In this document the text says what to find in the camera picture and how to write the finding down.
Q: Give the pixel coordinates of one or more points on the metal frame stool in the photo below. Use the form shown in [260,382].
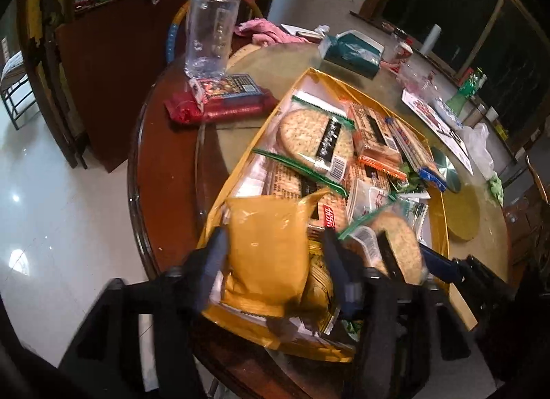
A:
[13,89]

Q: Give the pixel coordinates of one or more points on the clear plastic container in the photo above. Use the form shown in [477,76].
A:
[414,76]

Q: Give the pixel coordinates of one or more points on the long biscuit packet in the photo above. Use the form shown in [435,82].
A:
[412,149]

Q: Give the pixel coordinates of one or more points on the printed white leaflet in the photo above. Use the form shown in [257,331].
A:
[429,117]

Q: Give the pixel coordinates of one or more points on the teal tissue box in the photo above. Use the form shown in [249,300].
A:
[352,55]

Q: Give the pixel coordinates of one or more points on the green cloth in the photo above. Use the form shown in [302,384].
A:
[496,190]

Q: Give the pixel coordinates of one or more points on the pink cloth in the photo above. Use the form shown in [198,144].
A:
[266,31]

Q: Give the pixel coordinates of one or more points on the wooden chair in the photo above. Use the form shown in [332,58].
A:
[537,177]

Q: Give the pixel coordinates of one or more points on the green plastic bottle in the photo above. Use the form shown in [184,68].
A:
[462,96]

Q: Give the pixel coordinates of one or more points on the small clear packet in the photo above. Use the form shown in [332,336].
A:
[369,197]

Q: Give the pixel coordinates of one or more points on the orange cracker packet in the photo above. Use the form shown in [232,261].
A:
[374,132]

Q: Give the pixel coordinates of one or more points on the yellow pea snack packet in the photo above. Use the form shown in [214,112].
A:
[318,287]

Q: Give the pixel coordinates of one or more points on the silver round disc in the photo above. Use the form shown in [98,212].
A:
[447,169]

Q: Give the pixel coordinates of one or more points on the clear glass mug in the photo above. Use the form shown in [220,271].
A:
[210,38]

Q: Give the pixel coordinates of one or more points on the white roll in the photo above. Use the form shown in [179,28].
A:
[431,39]

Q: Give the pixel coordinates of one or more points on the red yellow hoop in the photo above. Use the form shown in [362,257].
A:
[172,29]

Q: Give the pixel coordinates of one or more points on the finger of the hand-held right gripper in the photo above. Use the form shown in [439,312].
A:
[390,259]
[440,265]

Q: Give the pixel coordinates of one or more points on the red white cup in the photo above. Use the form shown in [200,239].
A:
[402,53]

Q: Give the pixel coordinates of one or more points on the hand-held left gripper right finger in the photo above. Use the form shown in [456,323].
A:
[339,270]

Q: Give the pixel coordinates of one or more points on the clear plastic bag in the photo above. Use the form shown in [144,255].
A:
[477,141]

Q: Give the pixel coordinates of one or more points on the blue white dish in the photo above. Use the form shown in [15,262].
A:
[444,109]

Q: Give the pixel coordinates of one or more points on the white green snack packet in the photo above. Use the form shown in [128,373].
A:
[414,210]

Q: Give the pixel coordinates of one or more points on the gold glitter mat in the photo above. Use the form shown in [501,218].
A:
[462,214]

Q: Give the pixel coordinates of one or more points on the round cracker packet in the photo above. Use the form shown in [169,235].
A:
[300,132]
[410,242]

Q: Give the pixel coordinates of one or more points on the brown cracker packet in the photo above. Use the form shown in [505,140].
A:
[283,179]

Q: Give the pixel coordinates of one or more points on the yellow cardboard box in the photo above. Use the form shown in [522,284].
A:
[438,218]

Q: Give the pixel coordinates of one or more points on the green pea snack packet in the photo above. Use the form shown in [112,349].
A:
[410,184]

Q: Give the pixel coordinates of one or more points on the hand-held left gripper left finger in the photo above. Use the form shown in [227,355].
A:
[215,261]

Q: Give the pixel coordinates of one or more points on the red white snack packet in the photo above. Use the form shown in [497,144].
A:
[330,218]

